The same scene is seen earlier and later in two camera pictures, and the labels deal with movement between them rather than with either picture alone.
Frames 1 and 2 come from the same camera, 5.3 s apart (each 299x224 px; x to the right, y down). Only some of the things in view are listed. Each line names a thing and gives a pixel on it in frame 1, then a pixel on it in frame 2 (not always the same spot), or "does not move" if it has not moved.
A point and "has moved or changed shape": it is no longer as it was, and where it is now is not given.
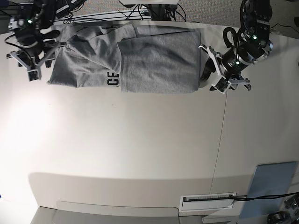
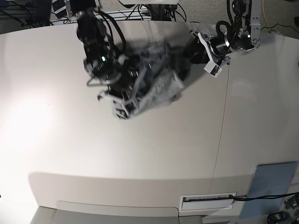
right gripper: [233, 66] -> [218, 45]
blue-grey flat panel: [269, 179] does not move
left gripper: [37, 52] -> [124, 83]
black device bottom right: [279, 217] does not move
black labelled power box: [62, 8] does not move
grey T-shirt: [140, 57] has moved or changed shape
